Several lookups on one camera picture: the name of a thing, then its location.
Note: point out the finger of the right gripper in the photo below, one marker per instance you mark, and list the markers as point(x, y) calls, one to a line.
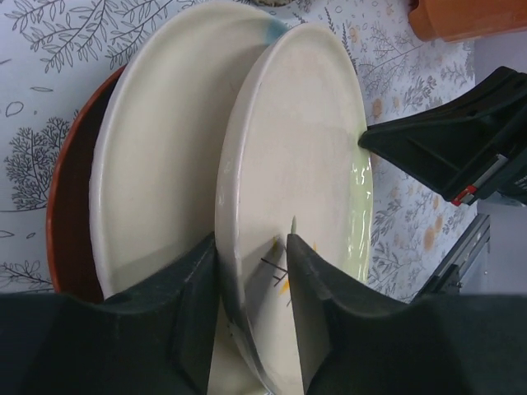
point(467, 149)

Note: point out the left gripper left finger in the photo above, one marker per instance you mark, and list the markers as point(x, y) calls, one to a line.
point(154, 338)

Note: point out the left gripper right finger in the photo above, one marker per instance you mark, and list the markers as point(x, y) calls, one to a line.
point(354, 340)

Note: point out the cream floral plate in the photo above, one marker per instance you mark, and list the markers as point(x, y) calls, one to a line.
point(290, 163)

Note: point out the cream and blue plate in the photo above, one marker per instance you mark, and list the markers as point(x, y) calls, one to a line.
point(154, 172)

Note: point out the orange plastic bin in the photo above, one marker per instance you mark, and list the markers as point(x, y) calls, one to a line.
point(459, 20)

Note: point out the red scalloped plate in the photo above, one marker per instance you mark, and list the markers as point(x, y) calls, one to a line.
point(68, 243)

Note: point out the floral table mat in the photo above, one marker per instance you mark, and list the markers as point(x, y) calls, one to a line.
point(55, 54)

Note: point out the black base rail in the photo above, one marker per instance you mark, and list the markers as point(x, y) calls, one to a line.
point(463, 271)

